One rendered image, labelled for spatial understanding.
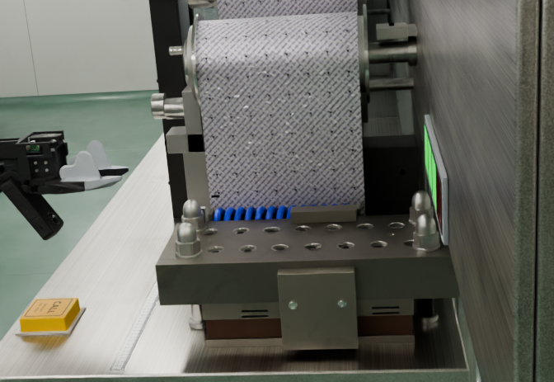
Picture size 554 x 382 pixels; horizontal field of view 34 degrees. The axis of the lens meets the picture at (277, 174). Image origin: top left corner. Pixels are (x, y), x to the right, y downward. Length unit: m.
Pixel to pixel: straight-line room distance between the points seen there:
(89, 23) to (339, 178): 5.96
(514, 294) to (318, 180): 0.87
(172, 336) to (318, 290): 0.25
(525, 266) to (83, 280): 1.12
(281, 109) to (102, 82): 5.99
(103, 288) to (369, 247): 0.48
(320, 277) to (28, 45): 6.35
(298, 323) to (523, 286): 0.73
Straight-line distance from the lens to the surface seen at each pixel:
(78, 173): 1.39
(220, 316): 1.25
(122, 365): 1.26
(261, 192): 1.37
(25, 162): 1.40
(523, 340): 0.52
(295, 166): 1.35
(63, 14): 7.28
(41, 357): 1.32
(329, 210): 1.31
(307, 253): 1.21
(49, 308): 1.40
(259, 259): 1.20
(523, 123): 0.47
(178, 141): 1.44
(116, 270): 1.56
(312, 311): 1.19
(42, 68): 7.41
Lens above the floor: 1.49
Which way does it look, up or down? 17 degrees down
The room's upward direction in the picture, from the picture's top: 4 degrees counter-clockwise
